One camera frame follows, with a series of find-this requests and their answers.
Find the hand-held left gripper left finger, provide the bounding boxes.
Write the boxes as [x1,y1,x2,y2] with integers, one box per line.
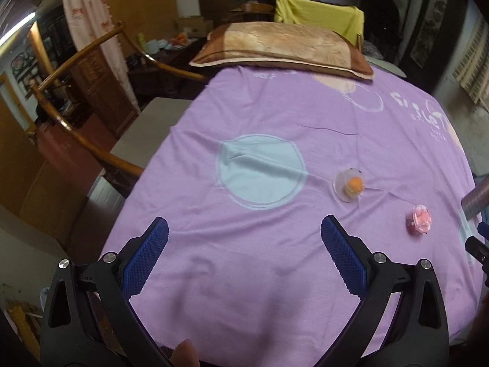
[38,216,171,367]

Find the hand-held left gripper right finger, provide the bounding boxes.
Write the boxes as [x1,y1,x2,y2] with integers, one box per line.
[320,215,450,367]

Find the person's left hand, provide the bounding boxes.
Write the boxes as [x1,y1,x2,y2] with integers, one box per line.
[174,339,200,367]

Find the silver metal bottle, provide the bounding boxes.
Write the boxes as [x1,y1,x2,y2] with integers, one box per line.
[460,176,489,220]

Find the pink jelly cup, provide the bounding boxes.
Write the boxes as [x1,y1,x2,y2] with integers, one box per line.
[405,203,434,235]

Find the clear jelly cup orange filling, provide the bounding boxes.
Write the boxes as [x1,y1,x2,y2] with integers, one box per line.
[333,167,366,202]

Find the grey chair cushion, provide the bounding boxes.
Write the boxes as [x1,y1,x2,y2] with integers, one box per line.
[111,97,193,161]

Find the striped beige curtain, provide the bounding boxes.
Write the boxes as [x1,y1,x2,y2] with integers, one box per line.
[453,55,489,104]

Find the curved wooden chair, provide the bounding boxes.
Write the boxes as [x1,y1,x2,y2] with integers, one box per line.
[28,23,209,199]

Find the purple printed bed sheet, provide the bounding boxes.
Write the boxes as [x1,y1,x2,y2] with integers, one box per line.
[101,63,478,367]

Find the wooden cabinet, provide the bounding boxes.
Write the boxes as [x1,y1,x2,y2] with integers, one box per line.
[71,50,138,138]

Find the brown satin pillow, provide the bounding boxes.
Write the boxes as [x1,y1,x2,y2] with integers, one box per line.
[189,22,375,82]

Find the cardboard box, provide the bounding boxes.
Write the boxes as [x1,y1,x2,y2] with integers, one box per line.
[178,15,215,39]

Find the white red printed curtain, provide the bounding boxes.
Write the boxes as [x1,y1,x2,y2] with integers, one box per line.
[61,0,140,113]

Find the black hanging clothing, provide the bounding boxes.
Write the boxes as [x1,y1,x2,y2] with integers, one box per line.
[361,0,402,62]

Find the yellow cloth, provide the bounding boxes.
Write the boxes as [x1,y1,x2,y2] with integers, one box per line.
[274,0,365,43]

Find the fluorescent tube light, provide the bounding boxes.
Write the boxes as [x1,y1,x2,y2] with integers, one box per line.
[0,11,37,43]

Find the dark wall scroll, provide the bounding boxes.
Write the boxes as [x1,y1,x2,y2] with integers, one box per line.
[410,0,447,69]

